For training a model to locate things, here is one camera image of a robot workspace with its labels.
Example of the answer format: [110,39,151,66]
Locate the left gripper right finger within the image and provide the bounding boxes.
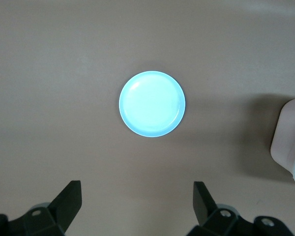
[188,181,253,236]

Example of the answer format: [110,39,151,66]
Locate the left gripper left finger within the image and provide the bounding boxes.
[9,180,83,236]

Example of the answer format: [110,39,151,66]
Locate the white lidded storage box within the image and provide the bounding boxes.
[270,97,295,190]

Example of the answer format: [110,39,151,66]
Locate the light blue round plate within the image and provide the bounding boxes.
[118,70,187,138]

